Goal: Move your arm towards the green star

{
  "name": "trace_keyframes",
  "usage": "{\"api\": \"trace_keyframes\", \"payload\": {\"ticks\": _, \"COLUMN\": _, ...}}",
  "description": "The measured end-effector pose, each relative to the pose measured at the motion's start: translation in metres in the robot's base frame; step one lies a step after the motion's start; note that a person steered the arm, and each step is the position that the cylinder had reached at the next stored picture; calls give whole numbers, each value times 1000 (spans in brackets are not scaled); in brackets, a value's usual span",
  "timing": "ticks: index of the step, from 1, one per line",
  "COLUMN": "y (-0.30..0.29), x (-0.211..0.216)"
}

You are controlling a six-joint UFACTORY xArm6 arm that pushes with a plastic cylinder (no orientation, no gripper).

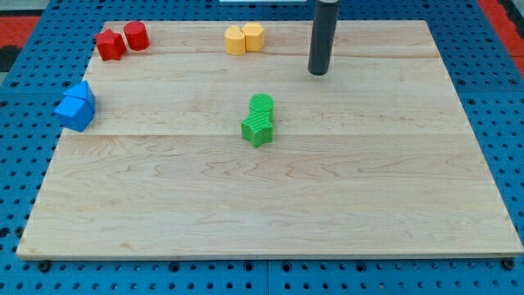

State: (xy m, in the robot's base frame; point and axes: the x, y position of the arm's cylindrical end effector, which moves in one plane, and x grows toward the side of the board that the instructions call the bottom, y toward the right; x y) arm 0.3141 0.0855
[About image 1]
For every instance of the green star block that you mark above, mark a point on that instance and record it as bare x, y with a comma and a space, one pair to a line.
257, 128

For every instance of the red star block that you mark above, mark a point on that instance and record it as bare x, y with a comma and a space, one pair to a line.
110, 45

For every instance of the green cylinder block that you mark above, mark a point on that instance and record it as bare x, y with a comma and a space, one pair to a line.
262, 103

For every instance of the yellow heart block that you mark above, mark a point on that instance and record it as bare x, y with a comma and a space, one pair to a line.
234, 41

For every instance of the yellow hexagon block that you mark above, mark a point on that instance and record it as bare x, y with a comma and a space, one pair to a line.
254, 36

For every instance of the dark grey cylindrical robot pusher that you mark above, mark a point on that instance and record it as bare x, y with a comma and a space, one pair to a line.
322, 36

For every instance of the red cylinder block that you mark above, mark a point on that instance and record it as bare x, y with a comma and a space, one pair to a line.
136, 35

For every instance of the blue triangle block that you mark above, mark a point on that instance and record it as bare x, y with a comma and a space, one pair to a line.
83, 91

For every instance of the blue cube block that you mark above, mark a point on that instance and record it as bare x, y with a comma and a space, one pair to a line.
74, 113

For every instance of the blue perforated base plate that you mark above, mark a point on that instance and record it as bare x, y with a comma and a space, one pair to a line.
56, 55

